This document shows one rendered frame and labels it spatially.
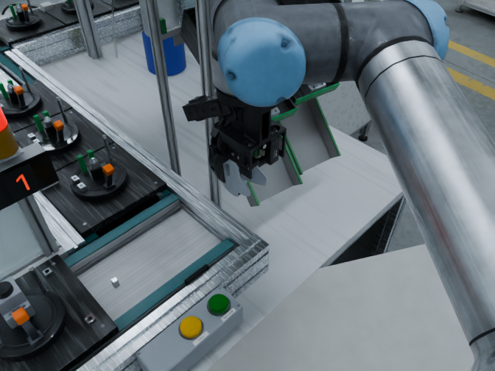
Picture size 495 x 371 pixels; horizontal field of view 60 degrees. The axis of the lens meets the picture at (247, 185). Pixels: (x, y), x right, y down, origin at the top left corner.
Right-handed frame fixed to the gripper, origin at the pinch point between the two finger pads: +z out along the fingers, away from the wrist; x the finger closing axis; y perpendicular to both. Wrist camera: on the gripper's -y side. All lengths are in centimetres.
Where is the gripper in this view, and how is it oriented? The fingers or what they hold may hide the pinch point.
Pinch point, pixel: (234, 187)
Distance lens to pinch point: 70.8
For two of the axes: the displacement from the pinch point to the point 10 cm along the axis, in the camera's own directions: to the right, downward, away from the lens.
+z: 0.0, 7.3, 6.9
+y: 7.0, 4.9, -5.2
